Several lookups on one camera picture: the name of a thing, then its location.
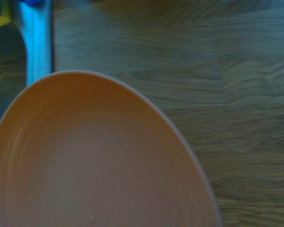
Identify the orange plastic plate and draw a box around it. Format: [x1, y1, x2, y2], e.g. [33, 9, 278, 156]
[0, 70, 222, 227]

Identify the stainless steel double sink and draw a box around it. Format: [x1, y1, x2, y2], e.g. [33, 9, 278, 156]
[0, 0, 54, 145]

